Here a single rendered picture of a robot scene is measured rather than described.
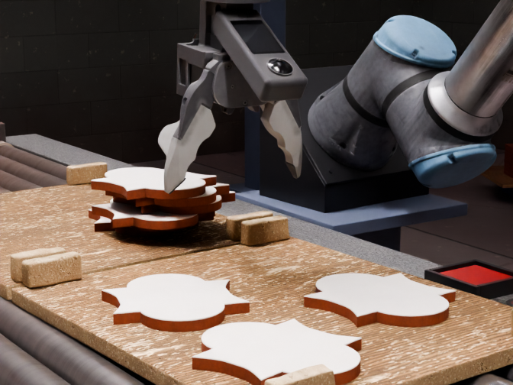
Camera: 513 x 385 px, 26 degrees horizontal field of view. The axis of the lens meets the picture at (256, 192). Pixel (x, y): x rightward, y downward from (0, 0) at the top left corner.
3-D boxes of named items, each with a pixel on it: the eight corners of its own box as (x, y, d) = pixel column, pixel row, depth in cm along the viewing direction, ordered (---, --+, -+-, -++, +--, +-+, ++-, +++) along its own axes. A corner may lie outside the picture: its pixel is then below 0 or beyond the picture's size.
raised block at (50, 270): (75, 276, 114) (75, 250, 113) (84, 279, 112) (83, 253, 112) (20, 286, 110) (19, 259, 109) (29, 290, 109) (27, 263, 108)
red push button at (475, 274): (475, 276, 121) (475, 263, 120) (516, 289, 116) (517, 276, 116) (434, 286, 117) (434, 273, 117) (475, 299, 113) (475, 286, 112)
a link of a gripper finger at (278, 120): (292, 148, 121) (252, 83, 116) (323, 162, 116) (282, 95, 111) (272, 167, 120) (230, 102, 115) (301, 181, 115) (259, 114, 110)
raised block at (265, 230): (280, 236, 129) (280, 213, 129) (290, 239, 128) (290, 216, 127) (239, 244, 126) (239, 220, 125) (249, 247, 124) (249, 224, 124)
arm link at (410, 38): (394, 64, 177) (439, 4, 168) (430, 130, 171) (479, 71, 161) (333, 63, 171) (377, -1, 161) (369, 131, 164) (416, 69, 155)
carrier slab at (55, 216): (109, 189, 163) (108, 178, 163) (282, 246, 131) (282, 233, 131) (-130, 223, 142) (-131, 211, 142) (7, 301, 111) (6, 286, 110)
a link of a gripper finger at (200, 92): (194, 152, 110) (241, 79, 110) (202, 156, 108) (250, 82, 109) (159, 127, 107) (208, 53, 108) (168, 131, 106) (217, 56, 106)
